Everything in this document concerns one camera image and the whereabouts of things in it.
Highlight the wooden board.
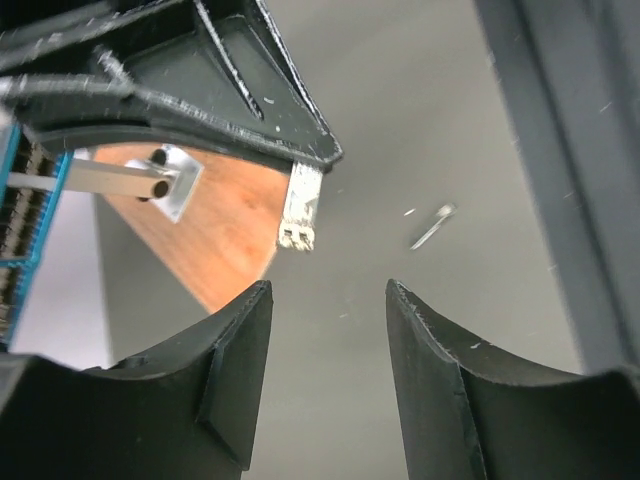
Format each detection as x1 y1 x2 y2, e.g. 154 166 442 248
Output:
106 149 289 313

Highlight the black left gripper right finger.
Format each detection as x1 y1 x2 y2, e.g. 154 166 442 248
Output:
386 280 639 479

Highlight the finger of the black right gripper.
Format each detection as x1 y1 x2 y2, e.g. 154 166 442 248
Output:
1 0 343 172

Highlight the dark blue network switch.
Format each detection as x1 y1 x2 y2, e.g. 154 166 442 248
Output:
1 124 73 352

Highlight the metal post with bracket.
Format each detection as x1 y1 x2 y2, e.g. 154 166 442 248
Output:
7 145 203 224

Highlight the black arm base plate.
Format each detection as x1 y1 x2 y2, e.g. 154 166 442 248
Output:
476 1 639 371

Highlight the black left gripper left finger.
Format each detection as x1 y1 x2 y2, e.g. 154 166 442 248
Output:
1 281 273 479

